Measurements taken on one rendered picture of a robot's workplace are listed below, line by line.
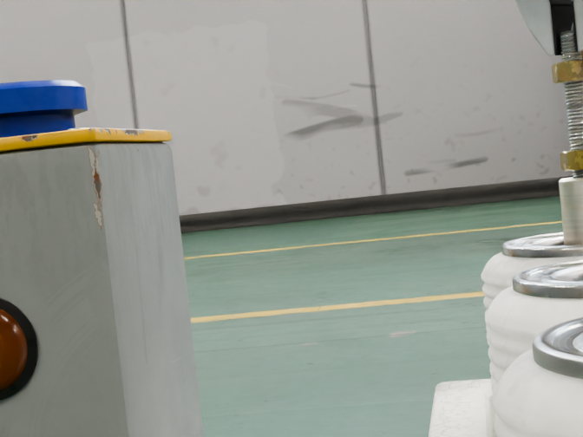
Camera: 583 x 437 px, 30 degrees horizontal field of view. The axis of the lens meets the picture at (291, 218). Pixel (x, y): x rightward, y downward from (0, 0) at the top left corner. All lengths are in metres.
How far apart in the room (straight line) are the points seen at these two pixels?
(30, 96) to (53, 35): 5.39
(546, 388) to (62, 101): 0.15
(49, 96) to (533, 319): 0.16
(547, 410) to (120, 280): 0.11
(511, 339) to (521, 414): 0.12
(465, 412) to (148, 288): 0.24
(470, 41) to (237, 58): 1.15
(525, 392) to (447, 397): 0.30
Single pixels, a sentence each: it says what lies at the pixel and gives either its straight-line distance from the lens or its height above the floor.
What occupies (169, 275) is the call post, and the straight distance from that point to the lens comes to 0.32.
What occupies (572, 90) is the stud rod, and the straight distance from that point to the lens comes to 0.48.
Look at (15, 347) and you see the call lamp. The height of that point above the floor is 0.26.
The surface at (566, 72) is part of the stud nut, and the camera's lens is 0.48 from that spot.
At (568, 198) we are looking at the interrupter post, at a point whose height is 0.27.
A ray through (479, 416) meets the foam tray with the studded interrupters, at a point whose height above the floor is 0.18.
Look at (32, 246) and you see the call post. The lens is 0.28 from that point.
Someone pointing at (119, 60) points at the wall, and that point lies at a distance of 5.58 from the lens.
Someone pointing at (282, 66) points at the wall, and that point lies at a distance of 5.42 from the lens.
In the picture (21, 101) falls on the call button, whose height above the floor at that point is 0.32.
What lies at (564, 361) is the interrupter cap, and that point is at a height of 0.25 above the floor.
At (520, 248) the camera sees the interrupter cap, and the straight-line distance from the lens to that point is 0.47.
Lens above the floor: 0.30
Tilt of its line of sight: 3 degrees down
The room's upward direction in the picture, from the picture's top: 6 degrees counter-clockwise
